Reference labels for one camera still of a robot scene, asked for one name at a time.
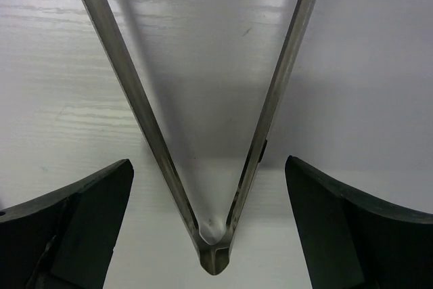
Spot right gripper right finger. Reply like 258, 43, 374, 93
285, 156, 432, 288

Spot metal tongs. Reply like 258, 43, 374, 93
81, 0, 316, 275

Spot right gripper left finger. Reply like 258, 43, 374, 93
1, 159, 134, 288

